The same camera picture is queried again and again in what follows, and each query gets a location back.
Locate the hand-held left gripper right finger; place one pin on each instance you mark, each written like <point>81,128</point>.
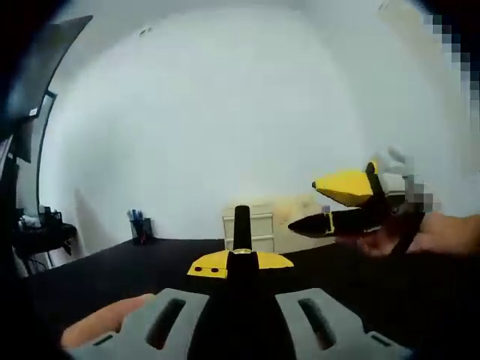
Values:
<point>337,330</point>

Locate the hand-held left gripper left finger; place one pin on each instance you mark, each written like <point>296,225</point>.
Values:
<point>127,330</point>

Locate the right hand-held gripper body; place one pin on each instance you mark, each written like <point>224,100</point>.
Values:
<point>392,172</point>

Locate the small dark object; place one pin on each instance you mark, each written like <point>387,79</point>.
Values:
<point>243,240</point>

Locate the person's left hand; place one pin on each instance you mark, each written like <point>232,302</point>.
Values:
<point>101,322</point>

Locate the person's right hand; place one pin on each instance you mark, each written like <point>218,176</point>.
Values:
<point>378,243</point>

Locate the cream wooden desk organizer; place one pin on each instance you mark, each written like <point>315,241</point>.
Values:
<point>292,221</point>

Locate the black table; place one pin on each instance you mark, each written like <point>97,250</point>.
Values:
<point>131,270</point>

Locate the black mesh pen holder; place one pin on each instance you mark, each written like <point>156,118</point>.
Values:
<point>140,228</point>

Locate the dark cluttered desk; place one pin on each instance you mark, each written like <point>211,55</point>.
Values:
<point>41,232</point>

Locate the black framed glass door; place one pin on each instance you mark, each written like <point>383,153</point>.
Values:
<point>45,150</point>

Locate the black monitor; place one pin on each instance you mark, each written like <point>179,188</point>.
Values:
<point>22,140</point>

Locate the large grey monitor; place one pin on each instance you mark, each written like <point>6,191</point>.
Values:
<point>41,63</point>

